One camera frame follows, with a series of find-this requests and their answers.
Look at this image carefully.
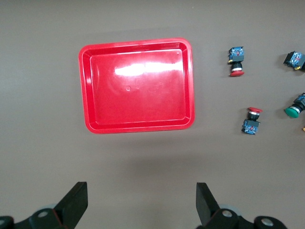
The red plastic tray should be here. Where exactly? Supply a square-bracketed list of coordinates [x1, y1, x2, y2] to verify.
[78, 37, 196, 135]

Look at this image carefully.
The green push button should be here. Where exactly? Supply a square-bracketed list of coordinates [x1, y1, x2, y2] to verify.
[284, 92, 305, 119]
[283, 50, 305, 73]

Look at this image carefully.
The brown table cover sheet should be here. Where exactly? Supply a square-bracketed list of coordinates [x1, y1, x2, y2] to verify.
[0, 0, 305, 229]

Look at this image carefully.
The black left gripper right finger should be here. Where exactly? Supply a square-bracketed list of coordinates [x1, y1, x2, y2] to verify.
[195, 182, 286, 229]

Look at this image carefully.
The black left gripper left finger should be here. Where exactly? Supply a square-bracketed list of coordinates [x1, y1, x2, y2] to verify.
[0, 181, 88, 229]

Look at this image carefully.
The red mushroom push button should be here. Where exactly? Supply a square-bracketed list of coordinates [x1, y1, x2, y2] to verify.
[227, 46, 246, 77]
[242, 107, 264, 136]

